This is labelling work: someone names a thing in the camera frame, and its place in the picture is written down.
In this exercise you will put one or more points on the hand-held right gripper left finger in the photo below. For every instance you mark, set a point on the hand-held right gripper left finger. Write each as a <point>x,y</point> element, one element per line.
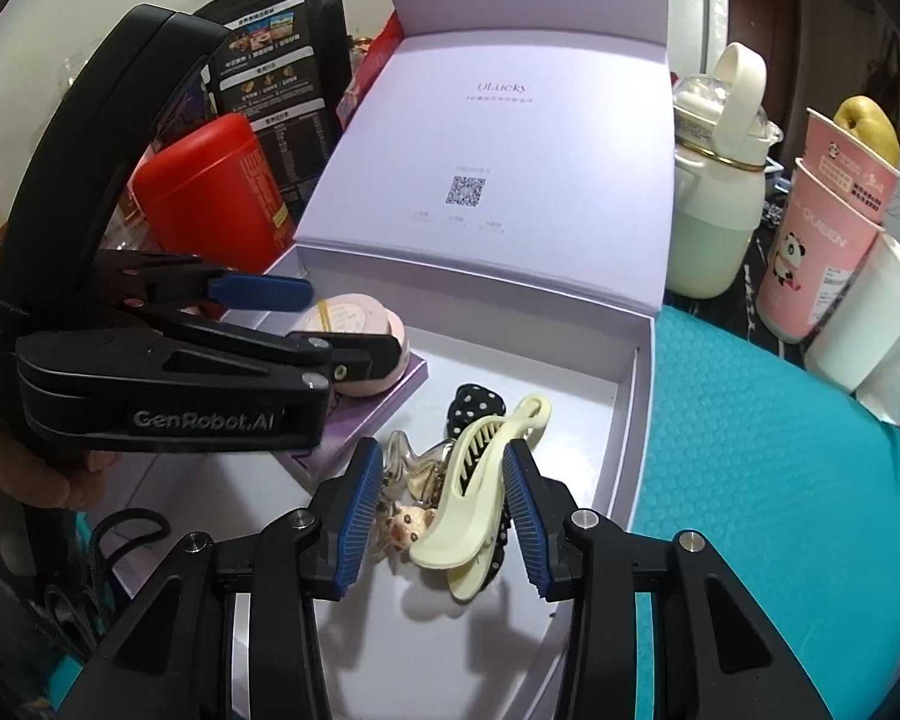
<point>356,525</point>

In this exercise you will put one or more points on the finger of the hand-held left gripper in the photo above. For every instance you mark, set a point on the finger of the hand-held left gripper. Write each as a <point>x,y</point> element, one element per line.
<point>270,292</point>
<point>360,356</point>

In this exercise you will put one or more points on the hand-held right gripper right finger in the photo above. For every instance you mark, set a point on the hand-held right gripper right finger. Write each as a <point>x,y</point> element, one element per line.
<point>529,525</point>

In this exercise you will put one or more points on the pink round compact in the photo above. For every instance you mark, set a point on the pink round compact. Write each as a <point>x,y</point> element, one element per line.
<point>360,311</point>

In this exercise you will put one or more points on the clear hair claw clip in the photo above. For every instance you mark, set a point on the clear hair claw clip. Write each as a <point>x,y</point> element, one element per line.
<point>409,525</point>

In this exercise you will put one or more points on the small purple box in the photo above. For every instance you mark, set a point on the small purple box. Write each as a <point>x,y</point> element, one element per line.
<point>375,412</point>

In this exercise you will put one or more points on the cream hair clip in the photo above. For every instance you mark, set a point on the cream hair clip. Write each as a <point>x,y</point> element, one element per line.
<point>457,517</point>

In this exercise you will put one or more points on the black polka dot hair clip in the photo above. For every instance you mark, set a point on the black polka dot hair clip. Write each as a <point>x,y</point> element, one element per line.
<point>472,401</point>

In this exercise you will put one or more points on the lavender gift box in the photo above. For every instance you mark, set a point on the lavender gift box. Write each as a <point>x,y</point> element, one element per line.
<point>495,127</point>

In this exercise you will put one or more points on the person's left hand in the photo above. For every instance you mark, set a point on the person's left hand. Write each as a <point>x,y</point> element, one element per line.
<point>52,480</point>

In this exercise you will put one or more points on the red canister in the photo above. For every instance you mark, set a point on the red canister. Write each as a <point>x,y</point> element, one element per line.
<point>210,195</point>

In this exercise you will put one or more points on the black snack bag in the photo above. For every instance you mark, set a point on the black snack bag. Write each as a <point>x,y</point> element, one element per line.
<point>277,52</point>

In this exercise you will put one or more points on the teal bubble mat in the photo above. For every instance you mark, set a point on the teal bubble mat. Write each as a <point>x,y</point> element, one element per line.
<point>780,502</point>

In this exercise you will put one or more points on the red packet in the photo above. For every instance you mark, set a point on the red packet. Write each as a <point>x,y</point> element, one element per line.
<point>375,52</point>

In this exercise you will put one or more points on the mint green water bottle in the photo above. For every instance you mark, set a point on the mint green water bottle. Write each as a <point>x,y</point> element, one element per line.
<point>709,255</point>

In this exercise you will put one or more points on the pink panda paper cup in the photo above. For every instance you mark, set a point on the pink panda paper cup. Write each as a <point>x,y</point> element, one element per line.
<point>802,270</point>

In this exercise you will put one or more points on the white paper towel roll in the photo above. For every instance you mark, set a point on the white paper towel roll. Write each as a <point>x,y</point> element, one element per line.
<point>855,322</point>

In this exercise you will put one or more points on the small blue box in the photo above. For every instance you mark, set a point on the small blue box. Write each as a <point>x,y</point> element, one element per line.
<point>780,180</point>

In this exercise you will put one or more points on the white refrigerator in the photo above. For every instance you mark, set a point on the white refrigerator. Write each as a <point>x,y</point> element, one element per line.
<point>694,15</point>

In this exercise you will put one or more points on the yellow pear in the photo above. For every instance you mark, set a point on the yellow pear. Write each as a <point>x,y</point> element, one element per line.
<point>866,124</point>

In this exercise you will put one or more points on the brown door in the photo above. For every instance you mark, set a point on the brown door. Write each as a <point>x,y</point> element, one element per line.
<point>765,22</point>

